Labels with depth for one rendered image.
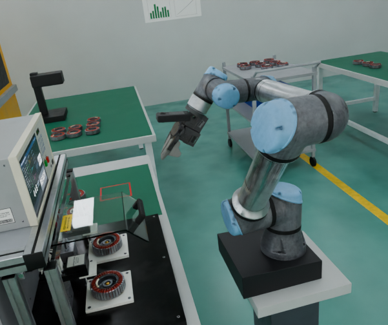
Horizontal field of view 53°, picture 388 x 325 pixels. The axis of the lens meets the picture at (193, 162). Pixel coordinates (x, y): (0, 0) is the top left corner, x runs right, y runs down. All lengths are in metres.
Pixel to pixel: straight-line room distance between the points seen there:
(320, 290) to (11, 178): 0.96
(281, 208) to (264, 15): 5.82
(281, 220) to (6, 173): 0.79
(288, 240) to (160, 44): 5.43
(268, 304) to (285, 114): 0.65
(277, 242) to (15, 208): 0.78
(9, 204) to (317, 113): 0.80
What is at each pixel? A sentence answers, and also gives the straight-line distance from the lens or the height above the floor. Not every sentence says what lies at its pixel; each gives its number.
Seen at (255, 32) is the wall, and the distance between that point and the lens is 6.85.
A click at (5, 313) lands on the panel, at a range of 1.21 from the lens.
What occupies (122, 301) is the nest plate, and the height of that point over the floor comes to 0.78.
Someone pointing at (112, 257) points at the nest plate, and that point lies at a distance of 1.51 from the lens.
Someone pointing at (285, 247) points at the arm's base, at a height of 0.87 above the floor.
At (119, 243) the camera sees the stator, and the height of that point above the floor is 0.81.
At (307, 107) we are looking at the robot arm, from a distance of 0.88.
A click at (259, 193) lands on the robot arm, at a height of 1.13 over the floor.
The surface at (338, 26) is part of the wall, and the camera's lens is 7.52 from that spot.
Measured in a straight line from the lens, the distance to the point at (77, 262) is 1.29.
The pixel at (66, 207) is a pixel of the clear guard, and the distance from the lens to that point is 1.30.
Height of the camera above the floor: 1.64
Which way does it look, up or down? 24 degrees down
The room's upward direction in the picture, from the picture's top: 7 degrees counter-clockwise
